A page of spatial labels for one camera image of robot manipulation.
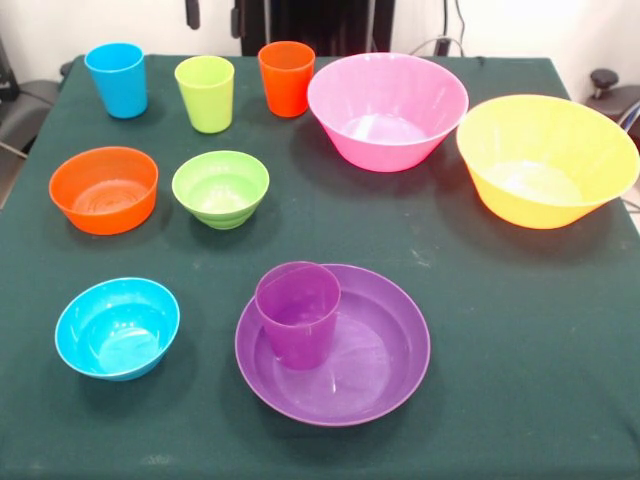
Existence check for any orange plastic cup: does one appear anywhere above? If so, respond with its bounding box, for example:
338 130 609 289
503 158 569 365
257 40 317 119

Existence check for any lime green plastic cup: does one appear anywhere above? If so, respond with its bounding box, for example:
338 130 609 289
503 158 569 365
173 54 236 135

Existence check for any purple plastic cup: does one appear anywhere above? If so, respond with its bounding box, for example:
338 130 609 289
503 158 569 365
254 260 343 372

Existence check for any purple plastic bowl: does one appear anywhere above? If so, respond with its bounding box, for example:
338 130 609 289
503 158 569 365
234 263 432 429

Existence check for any blue plastic cup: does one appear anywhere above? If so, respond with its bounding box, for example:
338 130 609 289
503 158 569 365
83 42 149 120

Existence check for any green plastic bowl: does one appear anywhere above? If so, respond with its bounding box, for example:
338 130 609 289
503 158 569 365
171 150 271 231

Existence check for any grey chair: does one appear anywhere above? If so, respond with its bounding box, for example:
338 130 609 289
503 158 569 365
0 37 66 161

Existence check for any pink plastic bowl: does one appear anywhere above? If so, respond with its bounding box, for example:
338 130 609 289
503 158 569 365
306 52 470 174

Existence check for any orange plastic bowl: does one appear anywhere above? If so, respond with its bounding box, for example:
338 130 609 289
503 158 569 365
48 145 160 236

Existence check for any blue plastic bowl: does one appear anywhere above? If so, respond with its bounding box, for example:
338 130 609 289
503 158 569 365
54 277 182 383

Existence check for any yellow plastic bowl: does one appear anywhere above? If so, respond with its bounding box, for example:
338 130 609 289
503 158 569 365
455 94 640 231

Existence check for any black chair armrest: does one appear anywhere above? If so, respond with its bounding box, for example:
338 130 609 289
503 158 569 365
587 68 640 136

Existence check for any dark green tablecloth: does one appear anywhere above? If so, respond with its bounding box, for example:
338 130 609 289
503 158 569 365
0 53 640 480

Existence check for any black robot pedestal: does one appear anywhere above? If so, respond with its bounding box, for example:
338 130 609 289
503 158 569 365
239 0 396 57

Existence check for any black hanging cable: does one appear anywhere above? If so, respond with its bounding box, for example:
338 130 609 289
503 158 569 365
453 0 469 57

